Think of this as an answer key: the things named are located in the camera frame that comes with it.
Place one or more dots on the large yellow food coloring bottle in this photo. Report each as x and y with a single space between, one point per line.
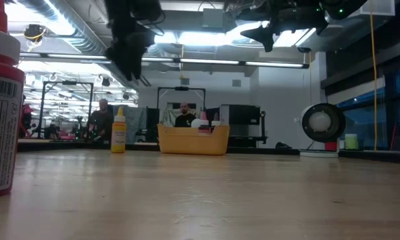
118 136

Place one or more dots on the black and white cabinet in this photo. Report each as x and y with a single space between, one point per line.
243 115

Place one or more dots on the grey cloth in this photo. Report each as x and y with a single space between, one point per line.
133 123

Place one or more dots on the black stand pole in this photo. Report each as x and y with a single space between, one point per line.
263 125

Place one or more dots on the small black rounded object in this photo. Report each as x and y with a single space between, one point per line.
283 145

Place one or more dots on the red cup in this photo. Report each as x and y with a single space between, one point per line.
331 146

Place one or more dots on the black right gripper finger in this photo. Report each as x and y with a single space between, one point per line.
265 35

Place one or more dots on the black background robot arm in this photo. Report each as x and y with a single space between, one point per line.
63 128

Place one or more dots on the black metal frame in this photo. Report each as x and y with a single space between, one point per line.
69 82
181 88

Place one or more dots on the grey ceiling box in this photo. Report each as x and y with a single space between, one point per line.
213 18

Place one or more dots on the white spotlight lamp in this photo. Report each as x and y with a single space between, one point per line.
320 121

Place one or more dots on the green container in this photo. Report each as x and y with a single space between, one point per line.
351 141

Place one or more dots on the black aluminium table frame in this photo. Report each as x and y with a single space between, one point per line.
253 151

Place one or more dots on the large red food coloring bottle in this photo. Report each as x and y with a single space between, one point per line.
3 133

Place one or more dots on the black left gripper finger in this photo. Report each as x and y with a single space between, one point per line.
123 56
140 50

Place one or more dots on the yellow plastic bin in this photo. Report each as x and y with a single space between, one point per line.
193 141

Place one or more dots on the ceiling light strip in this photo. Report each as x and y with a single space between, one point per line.
76 56
273 64

